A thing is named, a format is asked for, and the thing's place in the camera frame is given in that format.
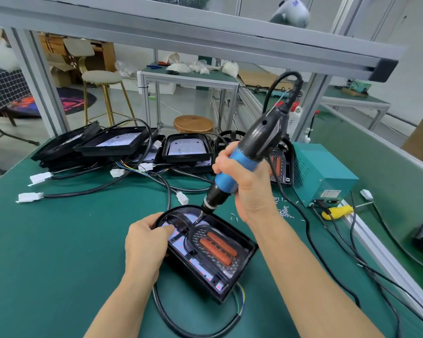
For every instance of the round beige stool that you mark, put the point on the round beige stool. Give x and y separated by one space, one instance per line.
102 77

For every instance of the person's left forearm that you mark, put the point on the person's left forearm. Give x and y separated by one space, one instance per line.
120 313

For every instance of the yellow plug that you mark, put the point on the yellow plug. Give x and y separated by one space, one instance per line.
338 212

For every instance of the colourful round rug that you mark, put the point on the colourful round rug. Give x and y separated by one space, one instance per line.
49 103

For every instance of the blue black electric screwdriver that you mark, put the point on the blue black electric screwdriver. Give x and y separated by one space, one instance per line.
264 133

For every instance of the heap of small silver screws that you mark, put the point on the heap of small silver screws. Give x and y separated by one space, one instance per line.
285 211

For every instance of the stack of unassembled lamp housings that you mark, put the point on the stack of unassembled lamp housings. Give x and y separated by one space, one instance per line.
113 144

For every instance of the person's right forearm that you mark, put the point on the person's right forearm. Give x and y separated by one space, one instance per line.
310 285

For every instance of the white power strip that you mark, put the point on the white power strip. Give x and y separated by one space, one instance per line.
295 121

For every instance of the brown wooden cabinet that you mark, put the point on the brown wooden cabinet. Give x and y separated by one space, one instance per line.
102 49

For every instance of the green workbench white legs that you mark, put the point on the green workbench white legs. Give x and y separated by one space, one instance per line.
356 100

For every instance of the open brown cardboard carton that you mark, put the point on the open brown cardboard carton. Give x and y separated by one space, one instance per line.
60 70

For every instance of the teal power supply box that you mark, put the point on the teal power supply box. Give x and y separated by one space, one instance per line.
324 172

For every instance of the white crumpled bag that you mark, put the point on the white crumpled bag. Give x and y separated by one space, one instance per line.
230 69

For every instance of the person's left hand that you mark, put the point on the person's left hand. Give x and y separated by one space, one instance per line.
146 246

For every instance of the round brown wooden stool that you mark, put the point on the round brown wooden stool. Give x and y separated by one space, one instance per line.
194 124

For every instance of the small green workbench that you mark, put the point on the small green workbench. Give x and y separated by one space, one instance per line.
190 75

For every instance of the black checked cloth table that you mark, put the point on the black checked cloth table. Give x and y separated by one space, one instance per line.
3 91

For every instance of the white plastic bags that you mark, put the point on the white plastic bags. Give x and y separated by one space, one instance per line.
0 56

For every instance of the person's right hand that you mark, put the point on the person's right hand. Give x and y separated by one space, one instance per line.
250 186

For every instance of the aluminium shelf frame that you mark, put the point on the aluminium shelf frame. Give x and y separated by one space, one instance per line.
197 28

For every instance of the black cover orange strips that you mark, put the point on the black cover orange strips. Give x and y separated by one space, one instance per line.
215 248
282 165
229 137

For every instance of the white handheld device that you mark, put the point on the white handheld device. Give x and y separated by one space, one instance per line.
290 12

